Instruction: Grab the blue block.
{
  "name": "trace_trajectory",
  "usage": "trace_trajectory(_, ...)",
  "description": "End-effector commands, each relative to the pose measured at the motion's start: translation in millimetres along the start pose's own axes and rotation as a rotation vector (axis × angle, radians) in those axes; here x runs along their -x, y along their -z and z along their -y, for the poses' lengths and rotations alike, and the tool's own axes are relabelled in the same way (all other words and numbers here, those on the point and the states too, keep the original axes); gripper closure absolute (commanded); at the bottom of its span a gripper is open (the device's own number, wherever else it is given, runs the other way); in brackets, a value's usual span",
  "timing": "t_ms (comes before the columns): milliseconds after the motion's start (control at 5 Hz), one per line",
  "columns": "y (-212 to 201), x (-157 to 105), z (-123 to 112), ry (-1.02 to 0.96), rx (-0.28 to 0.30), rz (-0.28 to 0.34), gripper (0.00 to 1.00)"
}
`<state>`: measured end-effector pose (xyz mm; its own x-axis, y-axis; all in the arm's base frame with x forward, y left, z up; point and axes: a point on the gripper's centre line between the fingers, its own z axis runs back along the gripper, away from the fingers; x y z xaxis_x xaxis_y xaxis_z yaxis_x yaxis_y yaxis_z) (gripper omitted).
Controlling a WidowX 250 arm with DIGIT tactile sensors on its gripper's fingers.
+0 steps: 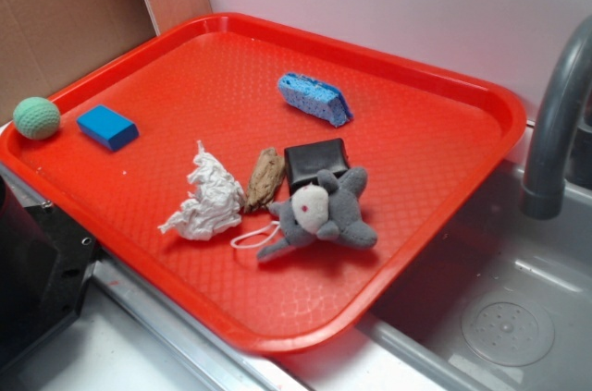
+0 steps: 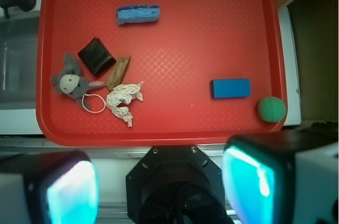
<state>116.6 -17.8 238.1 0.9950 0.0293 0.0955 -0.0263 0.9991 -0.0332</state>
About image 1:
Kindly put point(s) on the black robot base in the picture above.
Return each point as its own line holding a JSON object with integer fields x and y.
{"x": 47, "y": 260}

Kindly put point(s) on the black rectangular block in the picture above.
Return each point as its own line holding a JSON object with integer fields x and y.
{"x": 304, "y": 161}

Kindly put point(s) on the blue rectangular block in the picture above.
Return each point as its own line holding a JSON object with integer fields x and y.
{"x": 108, "y": 128}

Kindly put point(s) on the red plastic tray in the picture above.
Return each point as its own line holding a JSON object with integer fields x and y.
{"x": 427, "y": 137}

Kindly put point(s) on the brown wood piece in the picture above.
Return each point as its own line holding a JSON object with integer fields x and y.
{"x": 266, "y": 178}

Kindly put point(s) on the grey plush toy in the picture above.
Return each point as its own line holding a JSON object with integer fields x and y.
{"x": 328, "y": 210}

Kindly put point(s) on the blue sponge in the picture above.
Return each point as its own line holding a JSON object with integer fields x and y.
{"x": 316, "y": 98}

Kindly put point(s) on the crumpled white paper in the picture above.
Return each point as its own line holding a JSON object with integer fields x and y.
{"x": 215, "y": 205}

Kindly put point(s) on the grey faucet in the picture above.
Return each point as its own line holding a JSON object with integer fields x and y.
{"x": 560, "y": 148}

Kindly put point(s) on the grey plastic sink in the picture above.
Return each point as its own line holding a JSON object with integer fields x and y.
{"x": 496, "y": 301}

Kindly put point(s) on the green textured ball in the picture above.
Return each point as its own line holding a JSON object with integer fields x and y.
{"x": 36, "y": 118}

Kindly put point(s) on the brown cardboard sheet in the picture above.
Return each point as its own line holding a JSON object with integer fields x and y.
{"x": 48, "y": 44}

